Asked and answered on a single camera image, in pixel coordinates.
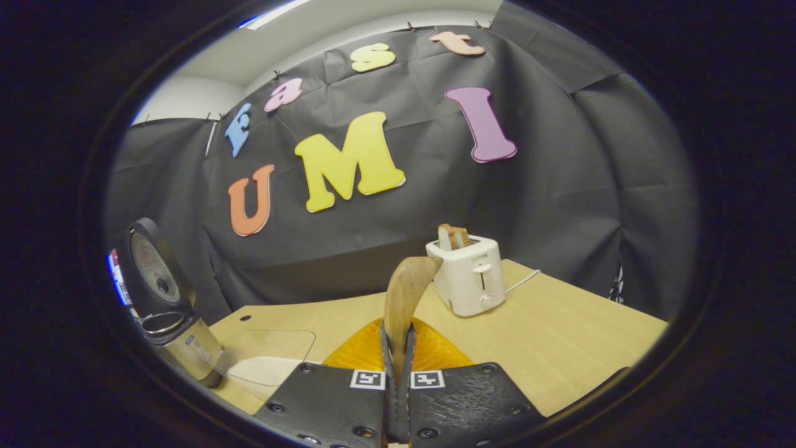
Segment computer monitor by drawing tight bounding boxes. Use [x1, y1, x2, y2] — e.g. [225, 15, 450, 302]
[107, 249, 133, 306]

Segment black backdrop cloth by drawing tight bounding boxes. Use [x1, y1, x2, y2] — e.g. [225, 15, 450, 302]
[106, 0, 701, 325]

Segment white toaster cable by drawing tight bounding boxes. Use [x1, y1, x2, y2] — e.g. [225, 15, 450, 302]
[504, 269, 542, 294]

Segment wooden spoon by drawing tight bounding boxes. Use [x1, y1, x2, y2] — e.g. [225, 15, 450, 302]
[383, 256, 443, 383]

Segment clear plastic container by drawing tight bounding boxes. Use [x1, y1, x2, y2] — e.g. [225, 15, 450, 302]
[221, 329, 317, 389]

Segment white rice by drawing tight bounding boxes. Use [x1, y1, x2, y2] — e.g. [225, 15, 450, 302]
[227, 356, 307, 388]

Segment toasted bread slice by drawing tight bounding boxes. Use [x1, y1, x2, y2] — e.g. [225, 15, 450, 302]
[438, 223, 472, 251]

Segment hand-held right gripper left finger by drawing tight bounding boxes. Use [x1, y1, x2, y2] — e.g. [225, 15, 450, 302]
[254, 319, 400, 448]

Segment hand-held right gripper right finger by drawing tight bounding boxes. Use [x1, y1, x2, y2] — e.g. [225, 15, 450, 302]
[398, 319, 546, 448]

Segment ceiling light panel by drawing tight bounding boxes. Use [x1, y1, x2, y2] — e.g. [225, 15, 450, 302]
[238, 0, 313, 30]

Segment grey silver rice cooker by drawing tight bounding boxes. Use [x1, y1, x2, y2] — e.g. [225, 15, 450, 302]
[124, 218, 225, 388]

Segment white toaster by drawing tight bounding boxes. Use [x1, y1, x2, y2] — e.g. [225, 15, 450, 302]
[426, 235, 507, 318]

